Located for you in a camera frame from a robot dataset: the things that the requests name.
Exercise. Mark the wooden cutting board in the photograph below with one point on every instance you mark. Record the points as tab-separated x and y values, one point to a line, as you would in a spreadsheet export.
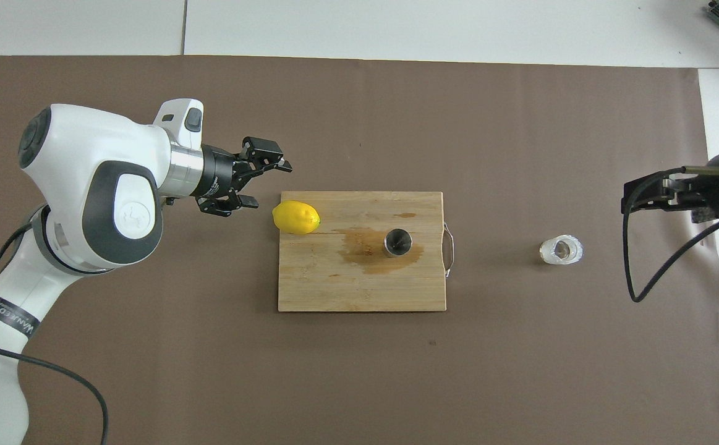
334	284

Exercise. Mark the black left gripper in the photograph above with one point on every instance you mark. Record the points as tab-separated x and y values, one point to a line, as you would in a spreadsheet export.
217	173

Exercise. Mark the brown table mat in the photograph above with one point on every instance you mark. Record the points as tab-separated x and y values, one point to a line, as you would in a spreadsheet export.
334	111

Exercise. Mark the yellow lemon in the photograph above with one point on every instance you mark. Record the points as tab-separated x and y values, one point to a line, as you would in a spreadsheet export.
296	217

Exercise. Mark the steel jigger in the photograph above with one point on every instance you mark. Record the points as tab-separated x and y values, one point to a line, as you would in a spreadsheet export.
398	242

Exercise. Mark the clear textured glass cup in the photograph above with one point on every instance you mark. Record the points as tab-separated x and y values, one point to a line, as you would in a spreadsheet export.
561	250

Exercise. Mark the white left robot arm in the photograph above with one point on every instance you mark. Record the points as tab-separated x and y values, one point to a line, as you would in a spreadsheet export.
87	154

